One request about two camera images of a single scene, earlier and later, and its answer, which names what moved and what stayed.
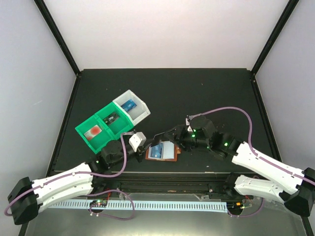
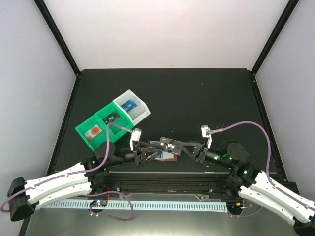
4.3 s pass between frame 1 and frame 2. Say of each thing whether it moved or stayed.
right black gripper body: moved
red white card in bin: stayed
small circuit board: stayed
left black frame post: stayed
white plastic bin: stayed
